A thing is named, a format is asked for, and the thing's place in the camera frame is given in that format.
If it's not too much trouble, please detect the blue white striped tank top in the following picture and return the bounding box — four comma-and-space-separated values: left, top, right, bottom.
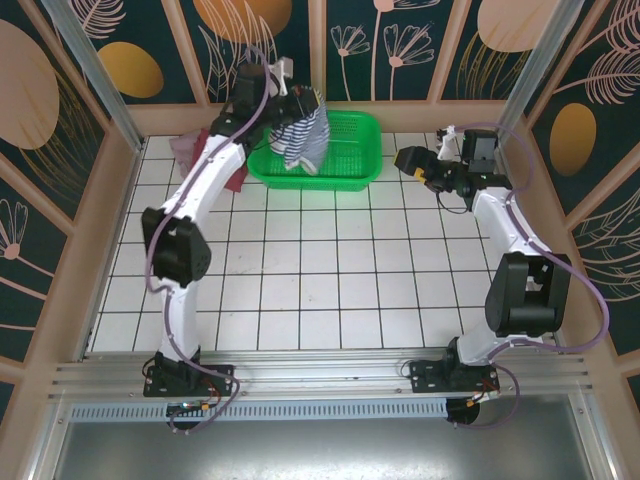
269, 92, 331, 176

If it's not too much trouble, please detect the pale pink ribbed tank top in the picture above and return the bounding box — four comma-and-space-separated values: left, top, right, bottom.
168, 133, 201, 176

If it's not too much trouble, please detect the red ribbed tank top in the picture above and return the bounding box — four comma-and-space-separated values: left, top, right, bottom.
192, 127, 249, 196

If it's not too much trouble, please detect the green plastic basket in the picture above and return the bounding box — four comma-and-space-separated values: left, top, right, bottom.
247, 110, 384, 194

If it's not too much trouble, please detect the grey metal sheet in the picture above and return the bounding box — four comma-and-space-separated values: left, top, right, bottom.
29, 394, 616, 480

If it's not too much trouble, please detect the aluminium corner post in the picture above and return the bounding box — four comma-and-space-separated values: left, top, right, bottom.
489, 0, 586, 146
39, 0, 147, 154

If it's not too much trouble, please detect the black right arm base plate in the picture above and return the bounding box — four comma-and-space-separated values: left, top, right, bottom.
408, 359, 501, 396

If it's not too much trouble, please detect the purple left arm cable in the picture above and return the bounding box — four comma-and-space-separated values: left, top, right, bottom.
144, 45, 281, 436

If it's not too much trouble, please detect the aluminium mounting rail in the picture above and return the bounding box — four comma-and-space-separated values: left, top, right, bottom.
47, 349, 596, 401

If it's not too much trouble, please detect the grey slotted cable duct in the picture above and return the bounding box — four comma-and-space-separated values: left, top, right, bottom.
69, 402, 449, 421

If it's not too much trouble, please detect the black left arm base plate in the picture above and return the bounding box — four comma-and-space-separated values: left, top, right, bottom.
143, 363, 236, 399

